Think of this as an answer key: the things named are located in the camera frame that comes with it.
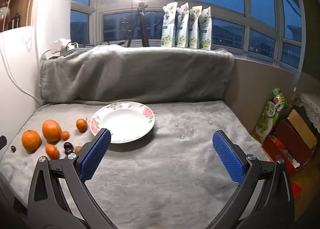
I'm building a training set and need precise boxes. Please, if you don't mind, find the white lace cloth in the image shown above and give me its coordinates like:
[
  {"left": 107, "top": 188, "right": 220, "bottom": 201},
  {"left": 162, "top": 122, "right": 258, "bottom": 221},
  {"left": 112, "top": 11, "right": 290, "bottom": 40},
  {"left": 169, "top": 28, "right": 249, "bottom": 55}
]
[{"left": 292, "top": 91, "right": 320, "bottom": 132}]

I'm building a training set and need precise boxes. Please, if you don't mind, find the yellow-brown box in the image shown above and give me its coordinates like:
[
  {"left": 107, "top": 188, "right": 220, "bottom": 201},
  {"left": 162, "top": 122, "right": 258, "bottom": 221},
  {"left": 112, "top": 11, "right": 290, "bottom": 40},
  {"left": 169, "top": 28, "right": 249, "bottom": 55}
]
[{"left": 287, "top": 109, "right": 317, "bottom": 149}]

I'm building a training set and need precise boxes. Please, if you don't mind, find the large oval orange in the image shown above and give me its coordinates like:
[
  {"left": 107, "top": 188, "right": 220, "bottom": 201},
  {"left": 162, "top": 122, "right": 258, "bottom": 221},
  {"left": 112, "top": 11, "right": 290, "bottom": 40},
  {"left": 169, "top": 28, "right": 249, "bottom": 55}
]
[{"left": 42, "top": 119, "right": 62, "bottom": 142}]

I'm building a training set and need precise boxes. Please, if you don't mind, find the round orange with stem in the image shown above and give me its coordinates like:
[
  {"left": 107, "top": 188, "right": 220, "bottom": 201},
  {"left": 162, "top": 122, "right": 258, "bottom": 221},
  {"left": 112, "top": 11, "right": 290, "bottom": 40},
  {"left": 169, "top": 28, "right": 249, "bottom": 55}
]
[{"left": 21, "top": 130, "right": 41, "bottom": 152}]

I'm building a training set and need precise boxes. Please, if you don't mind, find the white bead string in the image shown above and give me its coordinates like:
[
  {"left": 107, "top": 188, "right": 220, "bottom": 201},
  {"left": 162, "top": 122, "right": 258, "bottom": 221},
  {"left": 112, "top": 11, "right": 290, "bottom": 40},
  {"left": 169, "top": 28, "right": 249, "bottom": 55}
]
[{"left": 25, "top": 0, "right": 43, "bottom": 52}]

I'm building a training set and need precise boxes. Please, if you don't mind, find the black tripod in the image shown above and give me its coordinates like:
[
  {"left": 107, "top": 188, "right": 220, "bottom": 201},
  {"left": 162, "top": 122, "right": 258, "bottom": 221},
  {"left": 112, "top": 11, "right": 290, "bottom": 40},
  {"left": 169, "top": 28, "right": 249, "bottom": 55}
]
[{"left": 126, "top": 0, "right": 150, "bottom": 47}]

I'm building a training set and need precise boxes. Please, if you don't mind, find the rolled grey blanket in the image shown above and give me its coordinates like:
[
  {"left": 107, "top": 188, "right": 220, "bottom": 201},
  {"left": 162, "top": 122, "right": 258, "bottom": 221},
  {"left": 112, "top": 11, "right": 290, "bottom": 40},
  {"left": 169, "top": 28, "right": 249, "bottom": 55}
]
[{"left": 39, "top": 45, "right": 235, "bottom": 104}]

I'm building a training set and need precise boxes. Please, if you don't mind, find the white board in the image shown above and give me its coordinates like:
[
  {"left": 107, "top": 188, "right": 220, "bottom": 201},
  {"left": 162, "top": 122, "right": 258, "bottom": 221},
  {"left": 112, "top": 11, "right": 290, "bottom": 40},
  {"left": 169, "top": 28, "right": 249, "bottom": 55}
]
[{"left": 0, "top": 26, "right": 45, "bottom": 142}]

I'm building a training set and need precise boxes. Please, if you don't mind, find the white green stand-up pouch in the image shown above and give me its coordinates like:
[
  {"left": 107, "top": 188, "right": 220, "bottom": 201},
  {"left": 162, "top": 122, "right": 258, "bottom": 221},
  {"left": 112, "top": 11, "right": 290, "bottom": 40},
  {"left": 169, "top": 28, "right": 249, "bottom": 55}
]
[
  {"left": 174, "top": 3, "right": 190, "bottom": 48},
  {"left": 198, "top": 7, "right": 213, "bottom": 51},
  {"left": 187, "top": 6, "right": 203, "bottom": 49},
  {"left": 161, "top": 2, "right": 178, "bottom": 47}
]

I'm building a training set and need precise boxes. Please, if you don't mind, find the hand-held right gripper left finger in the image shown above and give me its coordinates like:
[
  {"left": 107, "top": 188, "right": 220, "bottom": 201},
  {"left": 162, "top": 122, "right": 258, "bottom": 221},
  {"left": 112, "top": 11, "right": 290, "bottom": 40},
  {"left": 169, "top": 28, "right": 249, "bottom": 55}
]
[{"left": 27, "top": 128, "right": 118, "bottom": 229}]

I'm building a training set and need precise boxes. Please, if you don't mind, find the flat grey blanket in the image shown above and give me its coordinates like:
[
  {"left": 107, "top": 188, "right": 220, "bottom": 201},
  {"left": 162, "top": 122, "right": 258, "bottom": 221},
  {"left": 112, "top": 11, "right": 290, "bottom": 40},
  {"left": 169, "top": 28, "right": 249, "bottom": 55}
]
[{"left": 0, "top": 100, "right": 273, "bottom": 229}]

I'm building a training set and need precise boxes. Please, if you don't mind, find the green snack packet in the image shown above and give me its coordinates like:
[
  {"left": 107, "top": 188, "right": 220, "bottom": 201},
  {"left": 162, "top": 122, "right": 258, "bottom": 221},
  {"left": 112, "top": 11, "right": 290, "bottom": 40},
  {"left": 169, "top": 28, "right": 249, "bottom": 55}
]
[{"left": 252, "top": 88, "right": 289, "bottom": 143}]

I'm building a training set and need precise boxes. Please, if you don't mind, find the red box with contents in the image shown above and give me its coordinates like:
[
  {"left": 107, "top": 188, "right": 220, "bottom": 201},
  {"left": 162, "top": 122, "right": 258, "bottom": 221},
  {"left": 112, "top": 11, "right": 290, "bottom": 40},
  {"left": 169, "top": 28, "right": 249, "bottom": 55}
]
[{"left": 262, "top": 134, "right": 300, "bottom": 171}]

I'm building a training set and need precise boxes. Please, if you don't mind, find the white floral plate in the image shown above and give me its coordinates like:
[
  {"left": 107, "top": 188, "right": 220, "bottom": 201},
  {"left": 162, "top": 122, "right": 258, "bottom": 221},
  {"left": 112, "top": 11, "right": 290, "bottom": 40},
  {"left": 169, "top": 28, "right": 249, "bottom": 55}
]
[{"left": 90, "top": 101, "right": 155, "bottom": 144}]

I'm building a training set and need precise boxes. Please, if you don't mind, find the small tangerine with leaf stem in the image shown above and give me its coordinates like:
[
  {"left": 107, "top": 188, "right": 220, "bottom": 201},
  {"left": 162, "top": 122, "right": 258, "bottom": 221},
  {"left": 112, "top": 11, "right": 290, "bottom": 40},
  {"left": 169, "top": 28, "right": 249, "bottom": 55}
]
[{"left": 76, "top": 118, "right": 88, "bottom": 133}]

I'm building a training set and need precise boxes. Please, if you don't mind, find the white power adapter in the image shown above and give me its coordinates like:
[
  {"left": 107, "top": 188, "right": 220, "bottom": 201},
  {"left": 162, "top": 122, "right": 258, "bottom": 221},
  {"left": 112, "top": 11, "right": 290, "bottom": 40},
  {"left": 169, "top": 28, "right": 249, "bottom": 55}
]
[{"left": 49, "top": 39, "right": 79, "bottom": 54}]

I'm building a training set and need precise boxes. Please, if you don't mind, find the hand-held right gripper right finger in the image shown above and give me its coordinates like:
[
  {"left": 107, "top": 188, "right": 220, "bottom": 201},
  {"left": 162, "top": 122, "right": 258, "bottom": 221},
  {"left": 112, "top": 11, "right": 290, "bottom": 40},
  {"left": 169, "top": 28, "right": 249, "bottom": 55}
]
[{"left": 205, "top": 130, "right": 295, "bottom": 229}]

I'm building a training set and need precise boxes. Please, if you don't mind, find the white window frame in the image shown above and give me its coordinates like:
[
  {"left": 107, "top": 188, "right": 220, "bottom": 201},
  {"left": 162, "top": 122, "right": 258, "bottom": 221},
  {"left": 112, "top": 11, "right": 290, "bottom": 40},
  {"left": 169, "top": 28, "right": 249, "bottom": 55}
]
[{"left": 70, "top": 0, "right": 307, "bottom": 72}]

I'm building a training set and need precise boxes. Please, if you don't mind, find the dark red box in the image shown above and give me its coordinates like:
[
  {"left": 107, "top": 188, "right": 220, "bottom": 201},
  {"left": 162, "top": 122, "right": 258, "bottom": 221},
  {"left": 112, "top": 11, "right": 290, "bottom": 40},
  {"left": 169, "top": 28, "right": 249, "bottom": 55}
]
[{"left": 274, "top": 119, "right": 313, "bottom": 167}]

